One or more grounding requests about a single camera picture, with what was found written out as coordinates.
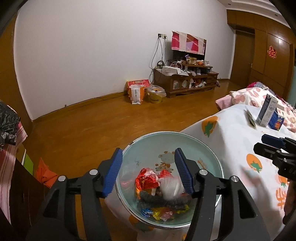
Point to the brown wooden wardrobe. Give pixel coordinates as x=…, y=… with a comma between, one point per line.
x=261, y=34

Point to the red plastic bag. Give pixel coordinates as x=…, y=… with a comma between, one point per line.
x=146, y=179

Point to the orange gift box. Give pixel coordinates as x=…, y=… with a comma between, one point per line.
x=138, y=82

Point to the white flat box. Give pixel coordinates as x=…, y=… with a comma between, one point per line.
x=170, y=69

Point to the pink bed sheet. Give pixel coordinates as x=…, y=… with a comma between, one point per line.
x=223, y=102

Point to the red foam fruit net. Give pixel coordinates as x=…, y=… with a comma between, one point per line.
x=166, y=173

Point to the green and gold snack packet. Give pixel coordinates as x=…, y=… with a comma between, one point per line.
x=251, y=120

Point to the person's right hand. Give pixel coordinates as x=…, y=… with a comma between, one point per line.
x=290, y=199

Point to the clear plastic wrapper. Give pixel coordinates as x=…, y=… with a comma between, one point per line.
x=172, y=187

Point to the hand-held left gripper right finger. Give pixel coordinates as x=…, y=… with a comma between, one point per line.
x=183, y=172

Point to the dark wooden cabinet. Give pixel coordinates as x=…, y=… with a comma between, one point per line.
x=25, y=201

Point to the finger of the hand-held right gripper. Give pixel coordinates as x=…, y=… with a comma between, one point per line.
x=266, y=149
x=271, y=139

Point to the dark wooden television stand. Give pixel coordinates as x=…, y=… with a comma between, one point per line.
x=166, y=85

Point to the green flat board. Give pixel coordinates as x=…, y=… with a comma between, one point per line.
x=29, y=163

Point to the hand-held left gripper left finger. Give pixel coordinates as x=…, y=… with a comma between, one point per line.
x=113, y=172

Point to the pink striped cloth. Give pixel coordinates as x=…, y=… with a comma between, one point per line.
x=7, y=171

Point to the red paper decoration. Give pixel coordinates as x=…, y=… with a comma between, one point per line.
x=272, y=51

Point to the tall white milk carton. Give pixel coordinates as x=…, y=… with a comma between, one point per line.
x=266, y=111

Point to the blue milk carton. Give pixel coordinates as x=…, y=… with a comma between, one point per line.
x=276, y=121

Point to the black printed cloth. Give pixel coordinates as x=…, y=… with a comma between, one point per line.
x=8, y=125

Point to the orange cloth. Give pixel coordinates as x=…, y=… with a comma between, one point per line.
x=45, y=173

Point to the white paper bag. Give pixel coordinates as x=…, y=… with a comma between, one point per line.
x=136, y=95

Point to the white mug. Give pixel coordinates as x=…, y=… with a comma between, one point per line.
x=206, y=62

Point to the colourful trash wrappers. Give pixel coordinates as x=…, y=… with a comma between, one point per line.
x=159, y=200

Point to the yellow bucket in plastic bag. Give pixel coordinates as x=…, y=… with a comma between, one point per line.
x=156, y=96

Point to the wall socket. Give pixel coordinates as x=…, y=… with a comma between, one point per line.
x=162, y=36

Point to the light green enamel basin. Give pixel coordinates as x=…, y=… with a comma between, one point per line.
x=198, y=148

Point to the black television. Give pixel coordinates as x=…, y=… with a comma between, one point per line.
x=178, y=56

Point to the pink patterned television cover cloth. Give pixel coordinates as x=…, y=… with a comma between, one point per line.
x=187, y=42

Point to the white printed tablecloth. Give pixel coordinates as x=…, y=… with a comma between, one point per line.
x=231, y=129

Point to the brown wooden door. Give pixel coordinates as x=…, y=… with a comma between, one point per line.
x=242, y=55

